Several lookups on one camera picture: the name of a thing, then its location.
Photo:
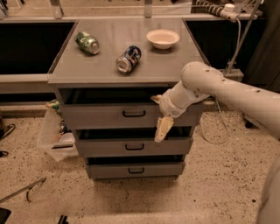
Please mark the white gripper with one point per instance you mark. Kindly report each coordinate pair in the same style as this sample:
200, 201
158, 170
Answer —
168, 105

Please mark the grey top drawer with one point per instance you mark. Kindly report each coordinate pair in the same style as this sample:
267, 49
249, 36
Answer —
89, 117

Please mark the grey drawer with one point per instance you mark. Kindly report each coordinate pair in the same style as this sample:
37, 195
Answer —
133, 147
89, 117
123, 171

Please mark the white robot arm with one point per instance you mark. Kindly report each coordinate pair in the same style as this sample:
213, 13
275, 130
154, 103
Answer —
259, 106

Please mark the grey bottom drawer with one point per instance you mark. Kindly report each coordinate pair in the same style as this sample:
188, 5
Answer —
123, 171

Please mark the grey drawer cabinet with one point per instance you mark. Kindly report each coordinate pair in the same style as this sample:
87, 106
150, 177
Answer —
82, 79

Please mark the grey middle drawer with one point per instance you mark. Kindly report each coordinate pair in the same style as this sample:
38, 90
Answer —
133, 147

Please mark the blue soda can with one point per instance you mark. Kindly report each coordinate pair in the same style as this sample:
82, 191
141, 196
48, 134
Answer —
129, 59

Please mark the white bowl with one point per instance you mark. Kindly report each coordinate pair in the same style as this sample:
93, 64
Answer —
162, 39

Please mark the green soda can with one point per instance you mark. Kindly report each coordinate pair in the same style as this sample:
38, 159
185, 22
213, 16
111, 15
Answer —
87, 42

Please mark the clear plastic bin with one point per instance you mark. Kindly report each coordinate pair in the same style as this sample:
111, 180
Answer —
55, 138

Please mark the white power plug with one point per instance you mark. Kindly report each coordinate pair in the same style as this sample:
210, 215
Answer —
228, 12

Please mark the grey metal rod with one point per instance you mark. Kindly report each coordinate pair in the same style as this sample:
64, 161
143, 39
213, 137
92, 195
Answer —
30, 186

